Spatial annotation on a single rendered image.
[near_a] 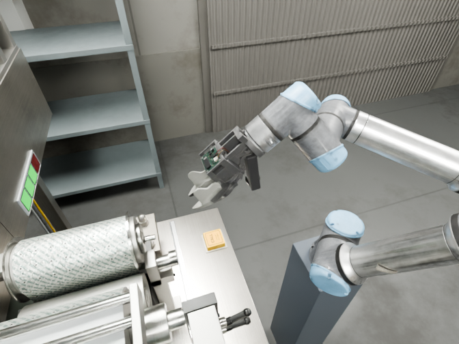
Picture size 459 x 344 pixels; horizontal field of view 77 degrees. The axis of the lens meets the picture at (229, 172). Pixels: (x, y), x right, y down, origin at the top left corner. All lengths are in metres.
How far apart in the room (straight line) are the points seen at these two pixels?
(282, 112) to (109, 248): 0.48
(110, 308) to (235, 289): 0.64
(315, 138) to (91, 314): 0.49
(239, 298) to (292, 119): 0.66
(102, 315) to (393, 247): 0.64
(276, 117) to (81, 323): 0.47
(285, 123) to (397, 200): 2.32
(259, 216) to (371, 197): 0.99
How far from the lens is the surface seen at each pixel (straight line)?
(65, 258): 0.74
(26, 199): 1.10
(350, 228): 0.97
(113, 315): 0.48
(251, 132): 0.61
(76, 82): 2.85
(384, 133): 0.74
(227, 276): 1.08
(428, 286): 2.44
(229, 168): 0.62
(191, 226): 1.20
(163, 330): 0.54
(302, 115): 0.60
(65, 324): 0.50
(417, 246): 0.79
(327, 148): 0.63
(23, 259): 0.77
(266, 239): 2.25
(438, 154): 0.78
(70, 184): 2.67
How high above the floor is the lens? 1.86
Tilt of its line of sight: 43 degrees down
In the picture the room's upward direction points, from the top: straight up
